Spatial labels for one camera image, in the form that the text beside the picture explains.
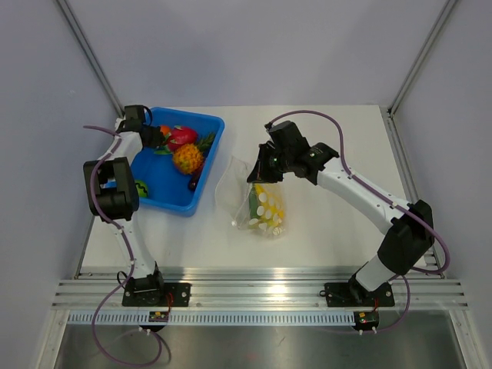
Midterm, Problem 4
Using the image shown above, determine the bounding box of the yellow toy banana bunch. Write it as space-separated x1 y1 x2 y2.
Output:
248 183 286 238

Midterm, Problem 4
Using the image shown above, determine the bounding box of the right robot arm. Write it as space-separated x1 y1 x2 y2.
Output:
247 121 434 307

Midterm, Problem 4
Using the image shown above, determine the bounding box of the blue plastic bin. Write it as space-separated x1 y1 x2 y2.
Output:
131 107 225 217

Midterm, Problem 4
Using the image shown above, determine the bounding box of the white slotted cable duct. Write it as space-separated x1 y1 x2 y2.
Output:
68 310 355 327

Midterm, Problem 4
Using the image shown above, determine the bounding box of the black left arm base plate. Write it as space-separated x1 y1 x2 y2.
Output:
121 283 191 308

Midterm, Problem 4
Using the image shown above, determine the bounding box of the green toy pepper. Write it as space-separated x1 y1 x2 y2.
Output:
248 185 261 218

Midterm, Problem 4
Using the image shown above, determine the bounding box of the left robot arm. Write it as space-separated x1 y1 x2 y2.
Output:
83 105 166 307

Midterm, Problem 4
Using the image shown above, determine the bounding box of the aluminium mounting rail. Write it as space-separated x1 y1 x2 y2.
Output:
52 267 469 311

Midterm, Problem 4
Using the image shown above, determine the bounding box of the green toy watermelon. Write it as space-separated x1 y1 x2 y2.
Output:
135 180 149 198

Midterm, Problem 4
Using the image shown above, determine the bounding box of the toy orange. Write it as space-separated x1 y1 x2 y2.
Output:
159 125 171 140

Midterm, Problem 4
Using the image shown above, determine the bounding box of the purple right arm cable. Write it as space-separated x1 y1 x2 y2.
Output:
264 110 451 335

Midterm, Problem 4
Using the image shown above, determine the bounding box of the pink toy dragon fruit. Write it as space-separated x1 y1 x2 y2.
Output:
155 125 198 155

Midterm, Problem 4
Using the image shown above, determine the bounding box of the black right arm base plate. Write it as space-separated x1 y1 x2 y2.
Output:
320 281 395 308

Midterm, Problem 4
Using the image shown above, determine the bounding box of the orange toy pineapple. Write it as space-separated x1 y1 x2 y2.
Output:
172 133 215 175

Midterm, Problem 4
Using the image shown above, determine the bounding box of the clear dotted zip top bag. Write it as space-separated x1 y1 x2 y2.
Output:
214 157 287 238

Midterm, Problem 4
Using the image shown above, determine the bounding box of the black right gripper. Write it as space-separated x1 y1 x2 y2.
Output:
248 144 293 184

